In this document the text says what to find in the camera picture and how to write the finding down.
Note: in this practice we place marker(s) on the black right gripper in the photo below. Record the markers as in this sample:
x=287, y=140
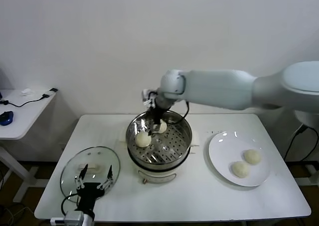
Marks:
x=157, y=115

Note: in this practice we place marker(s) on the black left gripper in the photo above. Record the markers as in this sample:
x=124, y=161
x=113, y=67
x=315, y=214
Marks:
x=89, y=192

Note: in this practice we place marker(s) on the white steamed baozi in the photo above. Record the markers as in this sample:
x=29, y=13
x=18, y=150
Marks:
x=252, y=156
x=142, y=139
x=162, y=127
x=239, y=169

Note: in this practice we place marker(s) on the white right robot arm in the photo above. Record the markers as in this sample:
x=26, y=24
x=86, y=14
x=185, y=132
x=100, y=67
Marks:
x=219, y=89

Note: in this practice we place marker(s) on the stainless steel steamer basket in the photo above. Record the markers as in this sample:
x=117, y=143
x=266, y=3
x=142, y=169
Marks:
x=174, y=146

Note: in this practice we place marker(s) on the white round plate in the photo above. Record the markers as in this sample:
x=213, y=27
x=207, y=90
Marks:
x=219, y=148

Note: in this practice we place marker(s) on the white side table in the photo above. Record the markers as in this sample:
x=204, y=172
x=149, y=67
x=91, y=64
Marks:
x=27, y=116

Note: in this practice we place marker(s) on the blue computer mouse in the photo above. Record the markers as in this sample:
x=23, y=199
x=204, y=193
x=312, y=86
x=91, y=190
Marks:
x=6, y=118

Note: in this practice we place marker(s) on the small white object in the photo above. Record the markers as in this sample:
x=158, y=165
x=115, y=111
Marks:
x=27, y=92

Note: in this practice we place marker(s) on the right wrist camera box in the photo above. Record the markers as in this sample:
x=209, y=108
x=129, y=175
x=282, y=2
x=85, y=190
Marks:
x=148, y=96

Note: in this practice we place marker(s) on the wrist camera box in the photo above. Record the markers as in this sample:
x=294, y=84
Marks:
x=73, y=217
x=148, y=96

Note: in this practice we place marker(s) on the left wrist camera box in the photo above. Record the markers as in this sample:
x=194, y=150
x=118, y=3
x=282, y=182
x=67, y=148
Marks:
x=73, y=217

